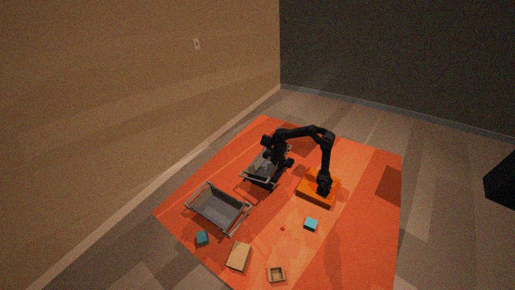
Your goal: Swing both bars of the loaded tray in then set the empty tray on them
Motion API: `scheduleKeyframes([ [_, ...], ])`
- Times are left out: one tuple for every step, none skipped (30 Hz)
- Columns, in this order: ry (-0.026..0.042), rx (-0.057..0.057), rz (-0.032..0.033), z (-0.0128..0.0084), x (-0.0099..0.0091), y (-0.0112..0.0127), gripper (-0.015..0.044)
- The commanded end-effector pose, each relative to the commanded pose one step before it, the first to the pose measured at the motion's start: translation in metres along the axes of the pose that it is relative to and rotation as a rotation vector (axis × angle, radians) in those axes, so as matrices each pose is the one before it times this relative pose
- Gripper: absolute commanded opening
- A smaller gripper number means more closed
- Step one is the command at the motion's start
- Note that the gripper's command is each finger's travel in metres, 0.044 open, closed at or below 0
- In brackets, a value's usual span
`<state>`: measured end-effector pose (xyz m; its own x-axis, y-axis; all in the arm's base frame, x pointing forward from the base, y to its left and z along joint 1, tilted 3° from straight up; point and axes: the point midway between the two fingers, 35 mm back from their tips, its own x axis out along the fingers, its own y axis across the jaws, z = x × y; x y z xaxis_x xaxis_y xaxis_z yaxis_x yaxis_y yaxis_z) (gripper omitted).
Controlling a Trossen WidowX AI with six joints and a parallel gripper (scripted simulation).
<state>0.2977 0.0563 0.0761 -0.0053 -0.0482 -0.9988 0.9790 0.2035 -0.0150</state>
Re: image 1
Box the teal cube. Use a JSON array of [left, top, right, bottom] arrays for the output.
[[196, 230, 209, 246], [303, 217, 318, 232]]

